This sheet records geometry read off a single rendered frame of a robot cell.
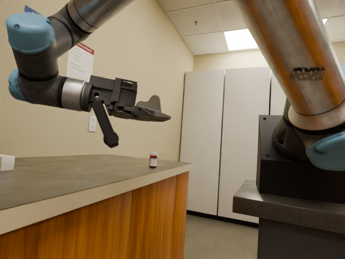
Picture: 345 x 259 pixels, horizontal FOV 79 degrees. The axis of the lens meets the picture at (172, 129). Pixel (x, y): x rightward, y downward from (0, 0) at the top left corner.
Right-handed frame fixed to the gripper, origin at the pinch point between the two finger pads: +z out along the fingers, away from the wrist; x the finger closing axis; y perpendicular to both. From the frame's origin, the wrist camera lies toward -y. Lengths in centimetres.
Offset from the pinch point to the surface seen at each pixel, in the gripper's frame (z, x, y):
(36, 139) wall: -57, 74, -6
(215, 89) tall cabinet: 103, 227, 112
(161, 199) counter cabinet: 11, 49, -26
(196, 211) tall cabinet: 105, 256, -66
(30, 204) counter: -23.3, -8.8, -21.6
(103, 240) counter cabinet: -10.4, 15.9, -34.9
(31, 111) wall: -60, 68, 8
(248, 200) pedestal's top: 22.3, -4.2, -17.1
